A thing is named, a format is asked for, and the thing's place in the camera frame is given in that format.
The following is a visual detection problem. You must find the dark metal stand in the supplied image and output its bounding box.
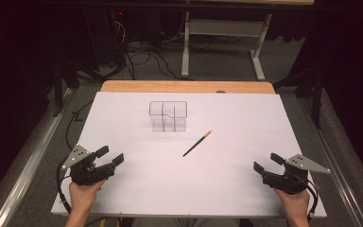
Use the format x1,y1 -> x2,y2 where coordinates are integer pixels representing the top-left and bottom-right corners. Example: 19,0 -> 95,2
51,58 -> 81,118
273,64 -> 326,130

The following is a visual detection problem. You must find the dark pencil with orange end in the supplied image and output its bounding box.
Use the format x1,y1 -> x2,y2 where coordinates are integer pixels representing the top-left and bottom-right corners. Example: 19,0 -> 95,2
181,129 -> 214,158

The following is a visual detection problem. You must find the metal floor rail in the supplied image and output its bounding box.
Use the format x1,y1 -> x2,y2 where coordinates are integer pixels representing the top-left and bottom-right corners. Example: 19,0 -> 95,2
297,96 -> 363,227
0,89 -> 75,227

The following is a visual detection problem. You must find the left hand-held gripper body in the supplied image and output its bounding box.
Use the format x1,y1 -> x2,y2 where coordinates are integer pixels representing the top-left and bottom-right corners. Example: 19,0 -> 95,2
60,144 -> 117,186

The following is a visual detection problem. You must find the black floor cable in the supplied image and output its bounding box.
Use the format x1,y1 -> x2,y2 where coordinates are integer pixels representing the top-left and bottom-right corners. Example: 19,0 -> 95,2
64,99 -> 95,151

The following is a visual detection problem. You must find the wooden table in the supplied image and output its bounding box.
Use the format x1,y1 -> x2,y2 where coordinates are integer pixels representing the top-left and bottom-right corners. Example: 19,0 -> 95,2
100,79 -> 276,95

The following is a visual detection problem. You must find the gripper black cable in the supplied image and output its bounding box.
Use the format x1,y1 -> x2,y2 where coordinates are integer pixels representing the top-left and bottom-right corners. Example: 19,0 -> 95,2
56,164 -> 73,216
294,174 -> 320,221

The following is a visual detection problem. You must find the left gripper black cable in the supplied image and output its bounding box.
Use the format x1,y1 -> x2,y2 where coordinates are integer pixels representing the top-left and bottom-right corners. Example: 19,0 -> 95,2
56,164 -> 73,216

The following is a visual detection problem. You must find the person's right hand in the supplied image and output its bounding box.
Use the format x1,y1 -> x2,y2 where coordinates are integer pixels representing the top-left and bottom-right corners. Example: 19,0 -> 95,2
272,186 -> 312,219

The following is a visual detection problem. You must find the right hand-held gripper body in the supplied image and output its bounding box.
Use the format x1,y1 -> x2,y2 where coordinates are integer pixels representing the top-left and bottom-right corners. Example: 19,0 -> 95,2
262,153 -> 332,195

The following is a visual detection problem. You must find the bundle of black floor cables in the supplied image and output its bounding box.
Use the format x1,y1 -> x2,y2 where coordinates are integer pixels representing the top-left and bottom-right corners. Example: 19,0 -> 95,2
119,39 -> 187,81

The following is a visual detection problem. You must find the dark equipment case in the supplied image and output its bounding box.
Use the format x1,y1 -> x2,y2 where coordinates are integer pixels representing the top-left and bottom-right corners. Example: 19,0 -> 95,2
83,6 -> 131,72

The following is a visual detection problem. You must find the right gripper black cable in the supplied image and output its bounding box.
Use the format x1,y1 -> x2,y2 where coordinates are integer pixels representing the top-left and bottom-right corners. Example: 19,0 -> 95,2
294,174 -> 320,221

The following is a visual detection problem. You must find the person's left hand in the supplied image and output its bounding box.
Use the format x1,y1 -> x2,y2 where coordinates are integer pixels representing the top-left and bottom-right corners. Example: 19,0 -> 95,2
68,179 -> 107,216

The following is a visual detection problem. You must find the clear plastic divided pen holder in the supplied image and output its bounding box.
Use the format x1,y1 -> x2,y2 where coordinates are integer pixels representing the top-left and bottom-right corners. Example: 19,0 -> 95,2
147,100 -> 189,133

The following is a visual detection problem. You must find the white metal desk frame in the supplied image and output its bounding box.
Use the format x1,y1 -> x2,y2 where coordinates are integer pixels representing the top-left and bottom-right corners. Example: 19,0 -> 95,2
181,10 -> 274,81

